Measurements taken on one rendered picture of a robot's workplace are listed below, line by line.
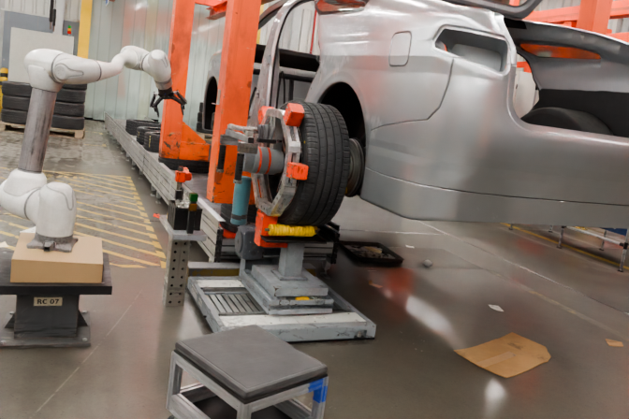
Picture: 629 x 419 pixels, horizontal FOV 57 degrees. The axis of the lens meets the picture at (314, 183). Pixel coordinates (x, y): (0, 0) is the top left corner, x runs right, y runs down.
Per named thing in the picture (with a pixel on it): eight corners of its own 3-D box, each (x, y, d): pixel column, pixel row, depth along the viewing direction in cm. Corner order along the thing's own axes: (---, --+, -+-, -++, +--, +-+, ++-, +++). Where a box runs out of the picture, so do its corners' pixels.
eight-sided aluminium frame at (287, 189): (291, 224, 284) (306, 113, 277) (279, 223, 281) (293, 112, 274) (257, 201, 333) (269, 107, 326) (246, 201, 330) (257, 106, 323)
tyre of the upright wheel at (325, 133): (345, 83, 297) (296, 133, 354) (303, 77, 287) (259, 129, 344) (358, 207, 277) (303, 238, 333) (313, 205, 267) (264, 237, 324)
